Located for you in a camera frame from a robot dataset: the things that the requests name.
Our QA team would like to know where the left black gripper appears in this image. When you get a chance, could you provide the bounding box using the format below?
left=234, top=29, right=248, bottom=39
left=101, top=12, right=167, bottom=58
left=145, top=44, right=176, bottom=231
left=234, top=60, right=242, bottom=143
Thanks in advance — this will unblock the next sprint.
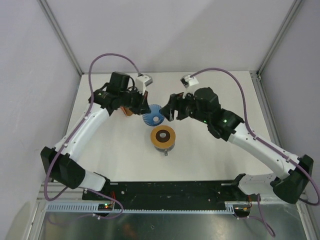
left=119, top=87, right=151, bottom=116

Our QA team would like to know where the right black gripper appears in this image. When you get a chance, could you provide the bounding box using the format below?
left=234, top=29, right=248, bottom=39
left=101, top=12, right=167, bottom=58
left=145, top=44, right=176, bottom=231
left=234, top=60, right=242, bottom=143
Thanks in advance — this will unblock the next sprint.
left=159, top=88, right=210, bottom=124

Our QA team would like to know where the blue ribbed dripper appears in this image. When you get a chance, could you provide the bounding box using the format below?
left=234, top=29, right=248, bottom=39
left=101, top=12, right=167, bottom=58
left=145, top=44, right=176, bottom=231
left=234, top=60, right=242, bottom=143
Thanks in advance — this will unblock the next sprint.
left=142, top=104, right=165, bottom=127

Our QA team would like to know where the wooden ring dripper stand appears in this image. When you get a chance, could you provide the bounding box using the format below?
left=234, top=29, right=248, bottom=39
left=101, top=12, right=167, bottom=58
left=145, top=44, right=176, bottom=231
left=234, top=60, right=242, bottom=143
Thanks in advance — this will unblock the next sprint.
left=150, top=125, right=176, bottom=149

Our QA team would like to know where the glass coffee server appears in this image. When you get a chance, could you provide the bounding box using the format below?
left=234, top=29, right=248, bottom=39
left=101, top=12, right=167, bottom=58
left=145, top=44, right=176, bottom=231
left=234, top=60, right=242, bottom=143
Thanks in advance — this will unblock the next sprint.
left=155, top=144, right=175, bottom=156

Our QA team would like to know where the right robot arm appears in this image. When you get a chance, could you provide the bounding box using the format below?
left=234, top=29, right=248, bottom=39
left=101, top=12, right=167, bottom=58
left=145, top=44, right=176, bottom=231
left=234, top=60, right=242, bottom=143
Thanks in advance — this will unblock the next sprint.
left=160, top=87, right=314, bottom=204

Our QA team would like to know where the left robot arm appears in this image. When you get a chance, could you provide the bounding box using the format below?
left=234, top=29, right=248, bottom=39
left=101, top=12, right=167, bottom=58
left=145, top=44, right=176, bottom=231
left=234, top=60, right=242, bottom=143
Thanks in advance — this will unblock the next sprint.
left=40, top=72, right=153, bottom=200

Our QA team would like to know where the orange coffee filter holder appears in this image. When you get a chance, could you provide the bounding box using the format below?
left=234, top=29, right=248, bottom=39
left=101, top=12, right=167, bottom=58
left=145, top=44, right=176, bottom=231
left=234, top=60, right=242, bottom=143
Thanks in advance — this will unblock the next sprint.
left=120, top=106, right=134, bottom=117

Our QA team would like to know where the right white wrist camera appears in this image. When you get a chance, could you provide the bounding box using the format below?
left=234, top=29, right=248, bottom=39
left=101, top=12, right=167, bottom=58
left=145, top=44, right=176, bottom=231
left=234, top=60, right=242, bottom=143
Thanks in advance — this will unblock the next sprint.
left=180, top=74, right=199, bottom=94

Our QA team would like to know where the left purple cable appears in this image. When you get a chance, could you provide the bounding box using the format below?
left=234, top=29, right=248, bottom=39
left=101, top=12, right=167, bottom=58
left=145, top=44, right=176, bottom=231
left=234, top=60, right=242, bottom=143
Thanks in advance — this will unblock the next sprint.
left=43, top=52, right=145, bottom=222

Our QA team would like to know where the purple cable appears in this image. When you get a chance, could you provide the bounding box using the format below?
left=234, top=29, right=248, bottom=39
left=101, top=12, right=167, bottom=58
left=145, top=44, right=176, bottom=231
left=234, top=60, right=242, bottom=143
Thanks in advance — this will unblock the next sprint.
left=191, top=67, right=316, bottom=238
left=43, top=52, right=145, bottom=222

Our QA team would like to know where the right aluminium side rail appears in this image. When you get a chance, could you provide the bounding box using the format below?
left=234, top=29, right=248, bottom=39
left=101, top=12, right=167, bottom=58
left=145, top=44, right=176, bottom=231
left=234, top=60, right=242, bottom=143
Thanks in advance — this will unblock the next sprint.
left=249, top=70, right=320, bottom=240

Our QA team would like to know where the grey slotted cable duct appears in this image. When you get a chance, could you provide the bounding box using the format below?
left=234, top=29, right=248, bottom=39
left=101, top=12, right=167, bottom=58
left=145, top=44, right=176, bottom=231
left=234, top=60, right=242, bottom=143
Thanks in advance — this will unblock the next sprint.
left=46, top=201, right=249, bottom=214

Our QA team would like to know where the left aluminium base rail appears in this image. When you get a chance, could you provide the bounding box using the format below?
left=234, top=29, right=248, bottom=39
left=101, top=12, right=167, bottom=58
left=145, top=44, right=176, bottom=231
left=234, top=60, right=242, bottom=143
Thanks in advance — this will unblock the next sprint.
left=37, top=182, right=85, bottom=201

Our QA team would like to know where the left aluminium frame post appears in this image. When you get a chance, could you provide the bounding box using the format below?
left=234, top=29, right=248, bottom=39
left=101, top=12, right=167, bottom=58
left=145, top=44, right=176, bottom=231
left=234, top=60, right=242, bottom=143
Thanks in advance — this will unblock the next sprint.
left=37, top=0, right=84, bottom=76

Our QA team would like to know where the aluminium frame post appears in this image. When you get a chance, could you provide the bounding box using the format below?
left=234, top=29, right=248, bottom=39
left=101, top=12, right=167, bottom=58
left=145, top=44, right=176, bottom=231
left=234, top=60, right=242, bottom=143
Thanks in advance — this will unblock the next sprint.
left=256, top=0, right=305, bottom=77
left=37, top=0, right=84, bottom=76

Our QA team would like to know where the right aluminium frame post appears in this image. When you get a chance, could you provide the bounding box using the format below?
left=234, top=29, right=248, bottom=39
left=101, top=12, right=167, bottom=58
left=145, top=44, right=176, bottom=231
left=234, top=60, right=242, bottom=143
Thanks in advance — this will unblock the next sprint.
left=256, top=0, right=305, bottom=77

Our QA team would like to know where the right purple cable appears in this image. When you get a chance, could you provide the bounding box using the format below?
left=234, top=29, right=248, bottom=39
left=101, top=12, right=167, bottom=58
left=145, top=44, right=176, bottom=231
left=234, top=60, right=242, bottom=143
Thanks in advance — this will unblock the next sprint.
left=191, top=67, right=316, bottom=238

